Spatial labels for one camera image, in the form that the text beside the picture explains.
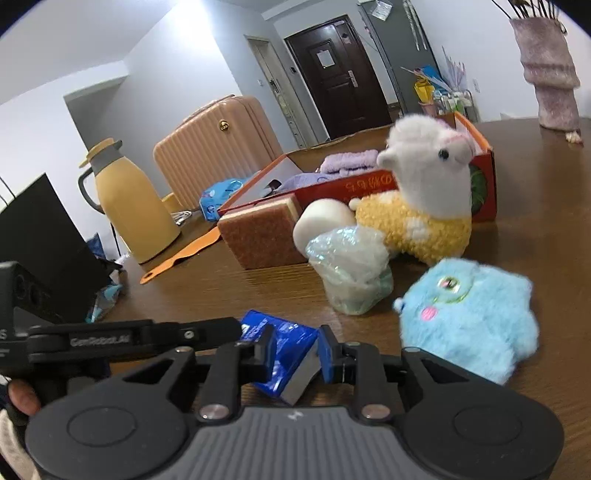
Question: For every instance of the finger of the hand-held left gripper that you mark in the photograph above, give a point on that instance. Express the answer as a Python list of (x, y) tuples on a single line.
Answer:
[(203, 332)]

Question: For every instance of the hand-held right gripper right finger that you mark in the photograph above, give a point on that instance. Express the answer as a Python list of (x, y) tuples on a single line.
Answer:
[(328, 355)]

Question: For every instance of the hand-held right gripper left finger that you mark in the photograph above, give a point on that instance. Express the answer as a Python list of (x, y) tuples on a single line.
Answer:
[(265, 350)]

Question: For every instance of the blue snack packet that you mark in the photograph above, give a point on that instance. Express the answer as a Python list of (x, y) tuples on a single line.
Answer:
[(291, 350)]

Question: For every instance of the clear plastic bundle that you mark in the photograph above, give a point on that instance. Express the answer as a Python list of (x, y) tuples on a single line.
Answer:
[(355, 277)]

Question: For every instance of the brown sponge block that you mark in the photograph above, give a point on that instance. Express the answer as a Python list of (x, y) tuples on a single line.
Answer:
[(258, 235)]

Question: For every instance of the white foam ball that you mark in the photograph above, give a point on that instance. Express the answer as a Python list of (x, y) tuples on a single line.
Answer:
[(323, 219)]

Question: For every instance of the blue fluffy plush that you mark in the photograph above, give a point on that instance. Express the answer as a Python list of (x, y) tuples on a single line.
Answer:
[(471, 318)]

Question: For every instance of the red cardboard box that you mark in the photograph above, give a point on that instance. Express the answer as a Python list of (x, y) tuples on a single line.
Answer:
[(341, 187)]

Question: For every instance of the white and yellow alpaca plush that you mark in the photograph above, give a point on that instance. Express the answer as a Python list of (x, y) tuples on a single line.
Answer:
[(429, 184)]

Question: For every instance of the person's left hand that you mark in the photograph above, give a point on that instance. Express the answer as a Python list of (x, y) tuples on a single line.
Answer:
[(23, 397)]

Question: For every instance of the blue snack wrapper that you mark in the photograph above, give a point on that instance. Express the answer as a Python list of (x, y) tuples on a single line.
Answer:
[(104, 300)]

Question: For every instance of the black paper bag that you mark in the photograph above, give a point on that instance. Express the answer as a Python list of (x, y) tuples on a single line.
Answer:
[(51, 240)]

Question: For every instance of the yellow cup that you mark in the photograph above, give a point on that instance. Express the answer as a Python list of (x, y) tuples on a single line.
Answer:
[(170, 203)]

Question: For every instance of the blue wet wipes packet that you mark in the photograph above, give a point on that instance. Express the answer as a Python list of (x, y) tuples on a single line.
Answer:
[(217, 198)]

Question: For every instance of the yellow thermos jug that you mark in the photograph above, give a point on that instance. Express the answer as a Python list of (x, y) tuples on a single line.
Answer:
[(134, 212)]

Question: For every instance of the peach ribbed suitcase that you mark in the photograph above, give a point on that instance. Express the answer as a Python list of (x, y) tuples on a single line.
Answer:
[(207, 147)]

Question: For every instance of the white interior door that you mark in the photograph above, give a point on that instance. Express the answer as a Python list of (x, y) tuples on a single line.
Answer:
[(277, 92)]

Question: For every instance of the dark brown entrance door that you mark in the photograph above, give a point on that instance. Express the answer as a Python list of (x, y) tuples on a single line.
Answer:
[(332, 83)]

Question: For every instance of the cart with bottles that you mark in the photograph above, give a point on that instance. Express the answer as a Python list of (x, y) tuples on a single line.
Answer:
[(455, 104)]

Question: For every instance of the blue bag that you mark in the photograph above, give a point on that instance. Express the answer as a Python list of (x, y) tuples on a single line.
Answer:
[(433, 74)]

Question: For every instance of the grey refrigerator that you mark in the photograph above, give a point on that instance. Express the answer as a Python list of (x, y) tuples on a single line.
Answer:
[(397, 55)]

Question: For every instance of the purple folded umbrella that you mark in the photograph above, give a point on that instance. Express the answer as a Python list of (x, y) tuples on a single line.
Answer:
[(453, 69)]

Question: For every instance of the fallen pink petal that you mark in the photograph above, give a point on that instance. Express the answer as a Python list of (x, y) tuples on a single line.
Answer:
[(574, 137)]

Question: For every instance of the folded white umbrella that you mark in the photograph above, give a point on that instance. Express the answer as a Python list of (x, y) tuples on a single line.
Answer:
[(411, 23)]

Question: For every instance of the paper sheet on refrigerator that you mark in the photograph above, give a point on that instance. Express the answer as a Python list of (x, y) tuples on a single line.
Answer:
[(381, 9)]

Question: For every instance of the pink textured vase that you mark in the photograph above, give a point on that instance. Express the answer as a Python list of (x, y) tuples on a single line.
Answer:
[(549, 78)]

